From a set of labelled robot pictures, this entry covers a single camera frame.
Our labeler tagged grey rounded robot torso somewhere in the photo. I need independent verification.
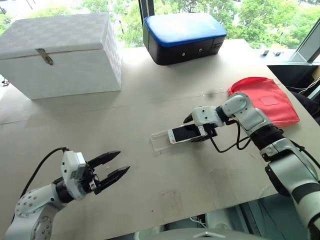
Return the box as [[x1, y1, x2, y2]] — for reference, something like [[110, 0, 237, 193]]
[[138, 227, 255, 240]]

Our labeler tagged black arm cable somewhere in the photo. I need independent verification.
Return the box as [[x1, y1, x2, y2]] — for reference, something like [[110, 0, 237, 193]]
[[208, 119, 251, 154], [19, 146, 71, 200]]

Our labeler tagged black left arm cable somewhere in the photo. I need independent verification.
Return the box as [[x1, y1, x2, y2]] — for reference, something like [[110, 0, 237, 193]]
[[19, 146, 71, 200]]

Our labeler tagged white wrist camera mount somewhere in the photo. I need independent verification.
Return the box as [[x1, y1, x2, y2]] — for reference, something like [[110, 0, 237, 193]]
[[191, 105, 224, 127], [60, 149, 88, 201]]

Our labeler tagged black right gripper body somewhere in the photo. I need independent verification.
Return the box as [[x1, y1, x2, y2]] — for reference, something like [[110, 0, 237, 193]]
[[199, 123, 219, 138]]

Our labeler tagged thin white cable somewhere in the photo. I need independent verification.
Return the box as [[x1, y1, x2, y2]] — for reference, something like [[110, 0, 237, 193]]
[[189, 216, 209, 228]]

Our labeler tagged white smartphone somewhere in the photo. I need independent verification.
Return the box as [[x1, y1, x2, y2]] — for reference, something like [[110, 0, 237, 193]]
[[167, 125, 204, 145]]

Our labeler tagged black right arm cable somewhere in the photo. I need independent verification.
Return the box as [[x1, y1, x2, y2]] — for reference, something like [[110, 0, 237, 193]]
[[208, 119, 251, 154]]

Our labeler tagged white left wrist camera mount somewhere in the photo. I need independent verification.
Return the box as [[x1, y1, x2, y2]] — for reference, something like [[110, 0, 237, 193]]
[[60, 149, 88, 201]]

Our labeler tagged metal box latch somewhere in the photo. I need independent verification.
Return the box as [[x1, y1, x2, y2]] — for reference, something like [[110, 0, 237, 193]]
[[35, 47, 54, 66]]

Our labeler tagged clear plastic phone case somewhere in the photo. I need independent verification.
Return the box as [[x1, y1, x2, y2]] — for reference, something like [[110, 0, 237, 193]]
[[150, 129, 176, 157]]

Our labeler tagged black fabric item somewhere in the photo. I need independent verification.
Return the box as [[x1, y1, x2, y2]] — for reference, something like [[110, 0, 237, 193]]
[[285, 85, 320, 121]]

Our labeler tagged red fabric pouch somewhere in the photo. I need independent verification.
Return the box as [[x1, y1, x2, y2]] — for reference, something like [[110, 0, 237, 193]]
[[227, 76, 301, 128]]

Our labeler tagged grey window frame post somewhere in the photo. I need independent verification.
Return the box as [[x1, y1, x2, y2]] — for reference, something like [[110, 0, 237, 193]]
[[291, 23, 320, 67]]

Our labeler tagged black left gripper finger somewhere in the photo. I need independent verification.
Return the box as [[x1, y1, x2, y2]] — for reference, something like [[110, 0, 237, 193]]
[[94, 165, 132, 196], [86, 150, 122, 169]]

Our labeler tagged black window pillar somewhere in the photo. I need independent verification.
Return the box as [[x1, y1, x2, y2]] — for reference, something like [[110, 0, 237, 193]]
[[137, 0, 156, 20]]

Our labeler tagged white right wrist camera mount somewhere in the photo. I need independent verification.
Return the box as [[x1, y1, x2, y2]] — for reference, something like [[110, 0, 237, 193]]
[[191, 105, 224, 127]]

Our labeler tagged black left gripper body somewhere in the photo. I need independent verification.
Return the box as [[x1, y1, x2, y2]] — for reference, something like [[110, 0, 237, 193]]
[[79, 161, 102, 196]]

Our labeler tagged blue and black case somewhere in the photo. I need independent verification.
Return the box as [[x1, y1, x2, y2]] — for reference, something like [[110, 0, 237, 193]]
[[142, 13, 228, 67]]

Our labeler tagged white woven lidded box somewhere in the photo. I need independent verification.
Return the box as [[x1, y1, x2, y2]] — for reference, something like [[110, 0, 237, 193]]
[[0, 11, 123, 101]]

